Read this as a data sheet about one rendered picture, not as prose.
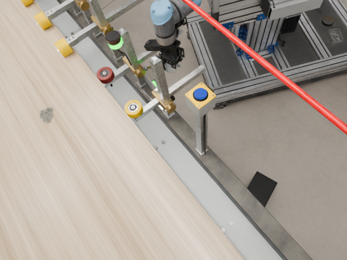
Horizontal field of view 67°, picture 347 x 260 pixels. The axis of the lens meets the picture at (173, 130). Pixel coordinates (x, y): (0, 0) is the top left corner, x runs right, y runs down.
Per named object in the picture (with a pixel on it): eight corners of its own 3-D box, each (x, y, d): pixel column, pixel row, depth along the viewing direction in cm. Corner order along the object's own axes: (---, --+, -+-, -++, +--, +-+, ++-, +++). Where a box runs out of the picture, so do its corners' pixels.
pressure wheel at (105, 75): (113, 76, 140) (106, 63, 130) (122, 86, 137) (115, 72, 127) (101, 85, 139) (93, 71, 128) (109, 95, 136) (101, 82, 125)
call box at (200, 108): (202, 94, 90) (201, 81, 83) (215, 107, 87) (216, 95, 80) (186, 106, 89) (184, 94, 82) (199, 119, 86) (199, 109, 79)
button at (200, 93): (201, 87, 83) (201, 84, 81) (209, 96, 81) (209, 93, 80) (191, 95, 82) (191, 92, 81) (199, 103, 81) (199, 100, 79)
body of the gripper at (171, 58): (175, 70, 108) (172, 51, 98) (158, 63, 111) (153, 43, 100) (185, 57, 111) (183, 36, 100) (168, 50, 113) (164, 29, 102)
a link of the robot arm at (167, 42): (151, 34, 96) (162, 19, 99) (153, 43, 100) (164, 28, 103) (168, 42, 94) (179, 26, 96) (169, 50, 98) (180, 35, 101)
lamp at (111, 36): (128, 61, 131) (114, 28, 111) (134, 67, 128) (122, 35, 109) (118, 67, 130) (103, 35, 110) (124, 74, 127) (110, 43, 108)
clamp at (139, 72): (131, 59, 141) (129, 52, 136) (146, 74, 136) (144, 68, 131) (123, 64, 140) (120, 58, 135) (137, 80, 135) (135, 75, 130)
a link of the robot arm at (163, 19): (178, 4, 86) (158, 18, 84) (181, 29, 96) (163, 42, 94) (163, -8, 88) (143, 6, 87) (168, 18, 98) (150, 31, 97)
